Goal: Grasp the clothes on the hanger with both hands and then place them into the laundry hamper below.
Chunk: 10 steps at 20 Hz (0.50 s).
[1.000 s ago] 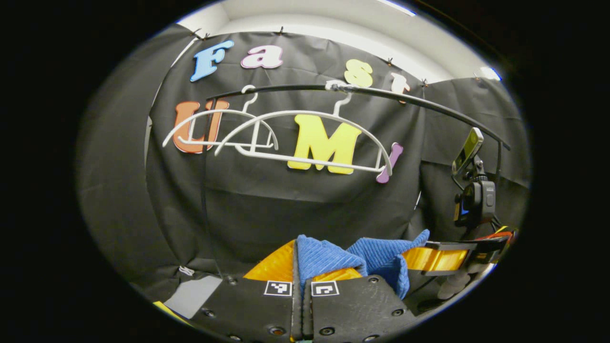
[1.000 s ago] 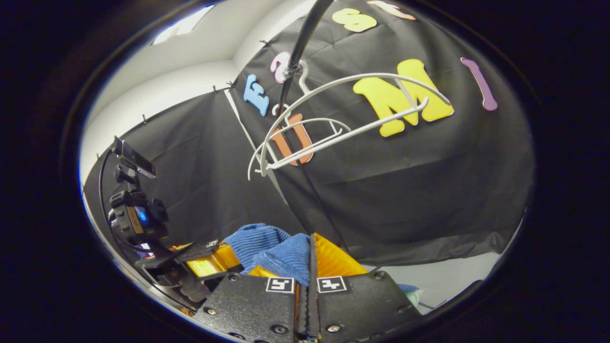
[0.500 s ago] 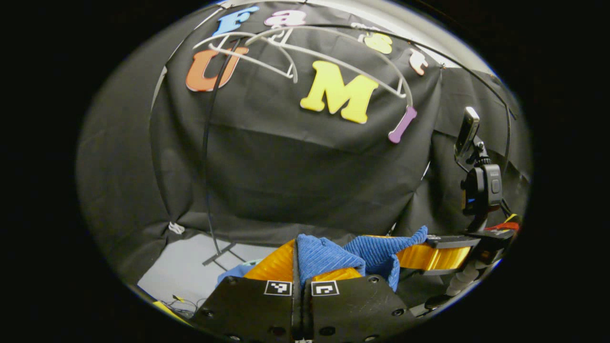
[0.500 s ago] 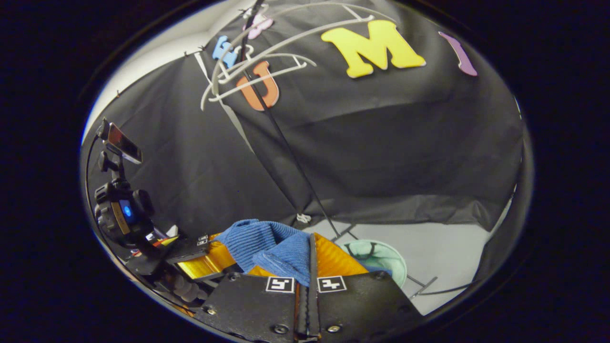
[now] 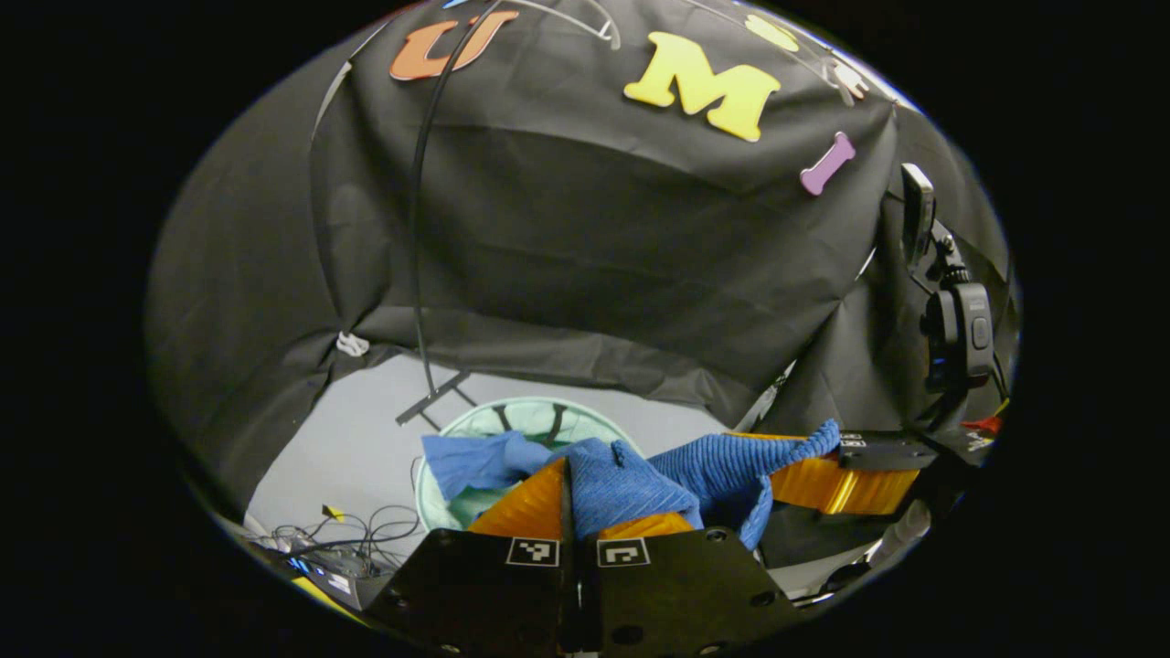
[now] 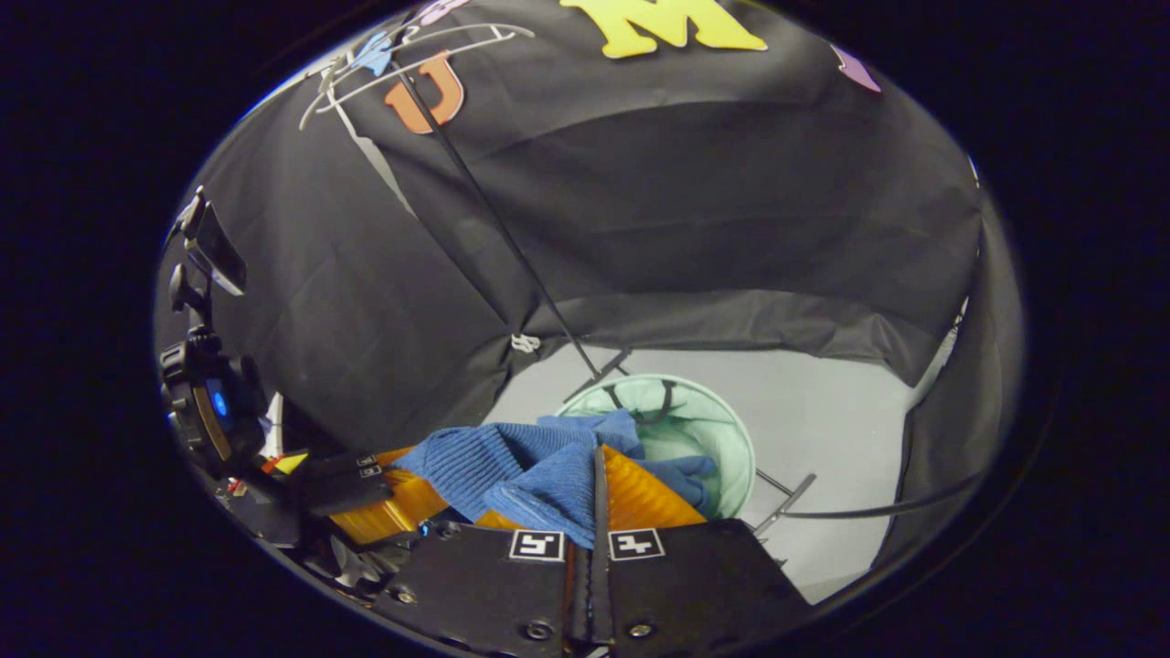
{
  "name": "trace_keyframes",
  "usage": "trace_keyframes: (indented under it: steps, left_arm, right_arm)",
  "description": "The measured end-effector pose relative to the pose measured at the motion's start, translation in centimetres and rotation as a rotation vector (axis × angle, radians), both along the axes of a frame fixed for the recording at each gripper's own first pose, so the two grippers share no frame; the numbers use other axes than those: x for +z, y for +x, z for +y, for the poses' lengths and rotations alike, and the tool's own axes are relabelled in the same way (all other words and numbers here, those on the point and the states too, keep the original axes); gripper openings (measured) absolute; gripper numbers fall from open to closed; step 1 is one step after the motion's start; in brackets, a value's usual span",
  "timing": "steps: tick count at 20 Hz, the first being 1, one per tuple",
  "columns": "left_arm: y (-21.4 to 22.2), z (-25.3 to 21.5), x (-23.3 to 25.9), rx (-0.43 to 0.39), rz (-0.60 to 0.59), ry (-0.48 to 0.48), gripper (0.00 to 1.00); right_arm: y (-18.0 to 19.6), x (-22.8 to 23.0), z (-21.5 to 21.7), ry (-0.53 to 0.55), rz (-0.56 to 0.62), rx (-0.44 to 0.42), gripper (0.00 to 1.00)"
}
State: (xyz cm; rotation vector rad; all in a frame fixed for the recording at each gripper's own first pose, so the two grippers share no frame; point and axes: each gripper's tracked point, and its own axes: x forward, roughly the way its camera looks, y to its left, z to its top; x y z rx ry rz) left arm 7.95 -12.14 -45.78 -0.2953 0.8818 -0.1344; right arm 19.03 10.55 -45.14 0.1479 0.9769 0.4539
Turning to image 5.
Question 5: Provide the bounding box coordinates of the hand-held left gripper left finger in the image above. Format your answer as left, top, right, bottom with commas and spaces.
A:
366, 457, 580, 658

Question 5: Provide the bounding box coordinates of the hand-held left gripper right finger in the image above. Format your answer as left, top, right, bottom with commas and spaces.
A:
581, 512, 805, 658

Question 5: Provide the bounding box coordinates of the blue jacket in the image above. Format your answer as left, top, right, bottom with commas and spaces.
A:
420, 419, 842, 551

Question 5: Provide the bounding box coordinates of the mint green laundry hamper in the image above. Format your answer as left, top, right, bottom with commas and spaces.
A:
414, 397, 643, 534

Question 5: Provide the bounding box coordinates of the white hanger with tape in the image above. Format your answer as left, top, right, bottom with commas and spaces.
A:
686, 0, 861, 107

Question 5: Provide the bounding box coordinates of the black clothes rack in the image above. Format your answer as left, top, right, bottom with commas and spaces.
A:
395, 0, 505, 427

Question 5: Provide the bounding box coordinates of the empty white hanger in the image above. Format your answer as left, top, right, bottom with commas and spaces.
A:
519, 0, 623, 52

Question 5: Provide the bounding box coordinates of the black electronic box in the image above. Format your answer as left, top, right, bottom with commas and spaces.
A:
291, 551, 396, 611

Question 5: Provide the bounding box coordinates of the black backdrop cloth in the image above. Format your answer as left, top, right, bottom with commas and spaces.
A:
146, 0, 1020, 517

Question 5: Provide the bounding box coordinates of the tangle of black cables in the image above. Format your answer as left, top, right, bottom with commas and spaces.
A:
245, 501, 423, 560

